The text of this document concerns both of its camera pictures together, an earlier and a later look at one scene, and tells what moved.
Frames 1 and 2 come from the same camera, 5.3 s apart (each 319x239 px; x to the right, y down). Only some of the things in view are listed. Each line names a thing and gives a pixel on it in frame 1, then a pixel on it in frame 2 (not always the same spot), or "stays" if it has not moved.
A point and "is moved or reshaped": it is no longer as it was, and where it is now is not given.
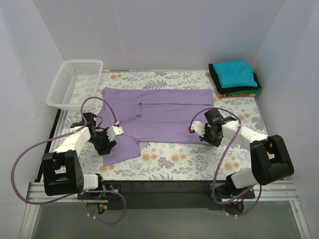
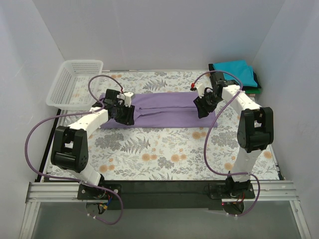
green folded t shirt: (252, 91) stays
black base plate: (168, 194) stays
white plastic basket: (76, 80) stays
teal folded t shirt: (235, 74) stays
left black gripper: (106, 147) → (127, 114)
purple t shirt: (134, 116) is moved or reshaped
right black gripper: (209, 137) → (202, 106)
